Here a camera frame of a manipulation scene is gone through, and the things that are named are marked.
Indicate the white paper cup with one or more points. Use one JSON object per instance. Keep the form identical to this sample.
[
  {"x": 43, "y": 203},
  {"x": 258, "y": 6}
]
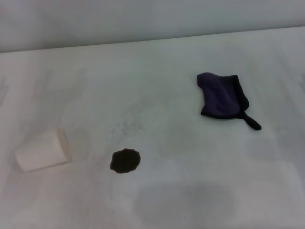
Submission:
[{"x": 41, "y": 151}]

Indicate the black water stain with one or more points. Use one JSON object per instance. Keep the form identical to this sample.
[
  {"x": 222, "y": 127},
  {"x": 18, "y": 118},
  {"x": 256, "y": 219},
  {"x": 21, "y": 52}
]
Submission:
[{"x": 125, "y": 161}]

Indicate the purple rag with black trim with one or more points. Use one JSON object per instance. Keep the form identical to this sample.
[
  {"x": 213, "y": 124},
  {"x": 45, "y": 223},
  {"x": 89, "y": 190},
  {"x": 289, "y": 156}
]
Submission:
[{"x": 219, "y": 97}]

